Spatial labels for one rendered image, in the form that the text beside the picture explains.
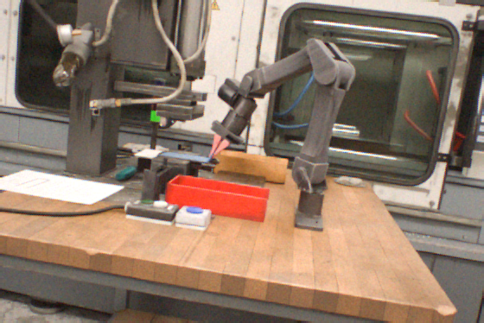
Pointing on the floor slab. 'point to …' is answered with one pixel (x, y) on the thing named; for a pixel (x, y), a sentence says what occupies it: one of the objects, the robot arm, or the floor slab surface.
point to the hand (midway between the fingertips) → (212, 155)
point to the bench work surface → (237, 258)
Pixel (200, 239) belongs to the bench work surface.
